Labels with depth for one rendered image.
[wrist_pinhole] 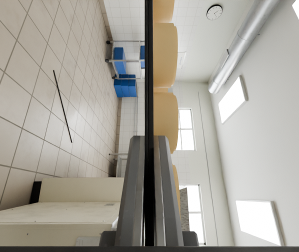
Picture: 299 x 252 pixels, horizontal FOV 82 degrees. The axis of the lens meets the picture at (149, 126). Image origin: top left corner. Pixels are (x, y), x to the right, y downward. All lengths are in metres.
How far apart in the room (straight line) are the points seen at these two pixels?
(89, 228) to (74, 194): 0.78
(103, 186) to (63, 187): 0.34
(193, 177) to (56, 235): 4.34
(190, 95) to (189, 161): 2.16
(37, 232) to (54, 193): 0.77
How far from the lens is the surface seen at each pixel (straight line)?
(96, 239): 0.87
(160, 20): 0.18
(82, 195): 1.63
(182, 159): 5.03
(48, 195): 1.74
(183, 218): 1.62
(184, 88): 5.99
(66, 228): 0.93
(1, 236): 1.07
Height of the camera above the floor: 1.00
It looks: level
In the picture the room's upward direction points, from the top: 90 degrees clockwise
